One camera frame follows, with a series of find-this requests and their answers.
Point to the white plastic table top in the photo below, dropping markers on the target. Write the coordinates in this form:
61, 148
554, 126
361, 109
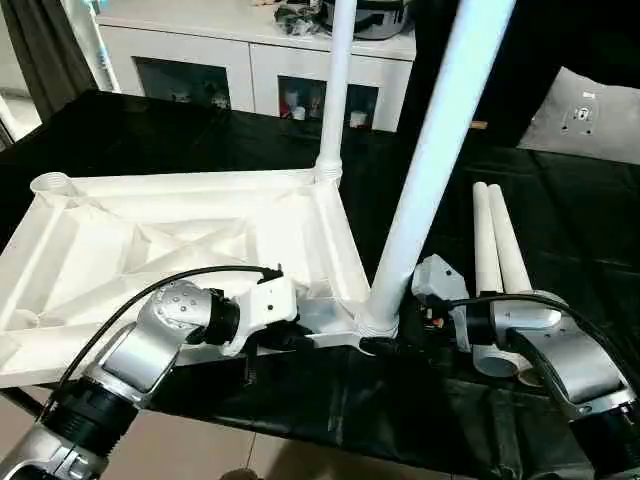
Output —
120, 240

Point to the white plastic table leg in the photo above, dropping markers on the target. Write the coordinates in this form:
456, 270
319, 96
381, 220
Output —
485, 240
338, 80
440, 130
510, 250

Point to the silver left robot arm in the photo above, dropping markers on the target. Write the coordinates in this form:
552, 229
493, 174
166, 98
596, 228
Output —
120, 370

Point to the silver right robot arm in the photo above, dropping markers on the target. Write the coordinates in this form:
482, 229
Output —
560, 360

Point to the small yellow label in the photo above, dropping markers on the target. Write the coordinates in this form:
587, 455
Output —
479, 125

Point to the black work mat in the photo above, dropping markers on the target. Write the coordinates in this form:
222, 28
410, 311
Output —
150, 130

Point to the white glass-door cabinet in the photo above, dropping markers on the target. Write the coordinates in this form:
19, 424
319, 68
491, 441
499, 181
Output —
200, 50

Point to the dark bag on cabinet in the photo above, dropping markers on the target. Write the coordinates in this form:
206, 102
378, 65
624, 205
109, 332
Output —
385, 15

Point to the small clutter pile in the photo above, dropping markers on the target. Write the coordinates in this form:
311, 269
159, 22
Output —
300, 15

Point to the grey curtain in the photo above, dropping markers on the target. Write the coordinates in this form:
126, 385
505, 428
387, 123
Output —
45, 50

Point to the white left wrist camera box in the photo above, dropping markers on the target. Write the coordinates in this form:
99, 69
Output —
262, 305

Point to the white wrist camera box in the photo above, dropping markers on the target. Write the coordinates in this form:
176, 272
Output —
262, 305
438, 280

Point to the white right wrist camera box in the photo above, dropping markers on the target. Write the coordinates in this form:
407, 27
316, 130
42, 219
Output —
438, 280

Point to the black table frame bar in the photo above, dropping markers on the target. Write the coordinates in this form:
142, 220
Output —
20, 400

